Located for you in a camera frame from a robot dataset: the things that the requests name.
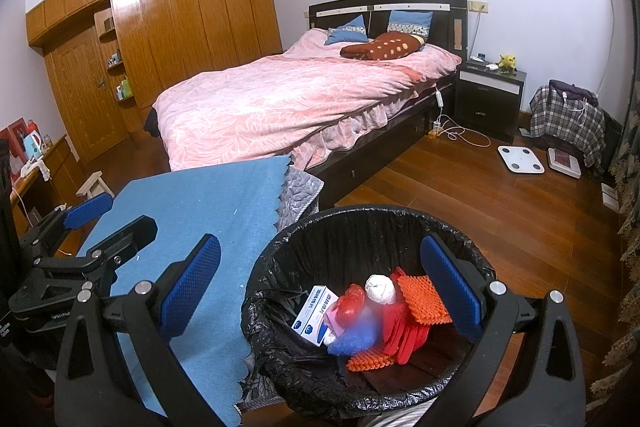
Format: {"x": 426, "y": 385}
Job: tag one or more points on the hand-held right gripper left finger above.
{"x": 192, "y": 287}

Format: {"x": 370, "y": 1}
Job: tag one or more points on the white and blue carton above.
{"x": 315, "y": 312}

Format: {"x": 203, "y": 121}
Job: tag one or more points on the patterned curtain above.
{"x": 627, "y": 207}

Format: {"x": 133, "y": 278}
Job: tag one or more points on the red fabric glove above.
{"x": 405, "y": 337}

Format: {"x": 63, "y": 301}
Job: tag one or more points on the red photo frame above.
{"x": 12, "y": 142}

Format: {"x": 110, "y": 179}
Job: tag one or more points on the black cloth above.
{"x": 152, "y": 124}

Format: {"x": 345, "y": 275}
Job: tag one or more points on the floor power strip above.
{"x": 435, "y": 129}

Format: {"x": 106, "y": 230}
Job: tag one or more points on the white balled sock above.
{"x": 381, "y": 289}

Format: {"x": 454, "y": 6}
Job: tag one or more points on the wooden door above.
{"x": 80, "y": 97}

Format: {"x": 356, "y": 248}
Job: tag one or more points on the small wooden stool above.
{"x": 95, "y": 184}

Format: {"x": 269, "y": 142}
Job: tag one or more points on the green bottle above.
{"x": 125, "y": 89}

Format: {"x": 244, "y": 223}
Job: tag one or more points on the blue plastic bag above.
{"x": 357, "y": 337}

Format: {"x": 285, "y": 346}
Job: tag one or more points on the wooden wardrobe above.
{"x": 200, "y": 17}

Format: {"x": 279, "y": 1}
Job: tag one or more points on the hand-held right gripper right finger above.
{"x": 450, "y": 287}

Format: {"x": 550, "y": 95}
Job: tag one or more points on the wall socket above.
{"x": 478, "y": 7}

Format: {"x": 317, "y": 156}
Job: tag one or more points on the trash bin with black bag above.
{"x": 350, "y": 232}

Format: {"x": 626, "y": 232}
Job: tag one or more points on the brown dotted pillow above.
{"x": 385, "y": 47}

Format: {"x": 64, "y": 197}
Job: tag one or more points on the dark nightstand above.
{"x": 487, "y": 107}

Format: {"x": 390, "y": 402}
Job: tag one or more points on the pink blanket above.
{"x": 250, "y": 107}

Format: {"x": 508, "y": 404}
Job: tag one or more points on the plaid shirt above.
{"x": 565, "y": 127}

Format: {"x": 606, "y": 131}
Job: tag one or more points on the wooden side cabinet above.
{"x": 50, "y": 192}

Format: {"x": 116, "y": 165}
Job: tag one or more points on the orange bumpy pad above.
{"x": 425, "y": 302}
{"x": 367, "y": 359}

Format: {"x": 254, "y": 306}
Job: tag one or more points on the blue pillow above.
{"x": 410, "y": 22}
{"x": 350, "y": 32}

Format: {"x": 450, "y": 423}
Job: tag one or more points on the red and white scale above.
{"x": 564, "y": 162}

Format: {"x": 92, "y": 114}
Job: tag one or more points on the dark bag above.
{"x": 572, "y": 91}

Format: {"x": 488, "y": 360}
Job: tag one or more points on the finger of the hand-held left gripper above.
{"x": 90, "y": 209}
{"x": 130, "y": 237}

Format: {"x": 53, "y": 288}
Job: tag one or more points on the red plastic bag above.
{"x": 350, "y": 304}

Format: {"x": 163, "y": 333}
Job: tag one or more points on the blue tablecloth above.
{"x": 225, "y": 207}

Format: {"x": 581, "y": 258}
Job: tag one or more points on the white bathroom scale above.
{"x": 520, "y": 159}

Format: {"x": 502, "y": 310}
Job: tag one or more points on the white cloth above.
{"x": 35, "y": 168}

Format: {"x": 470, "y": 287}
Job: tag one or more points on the yellow plush toy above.
{"x": 507, "y": 63}

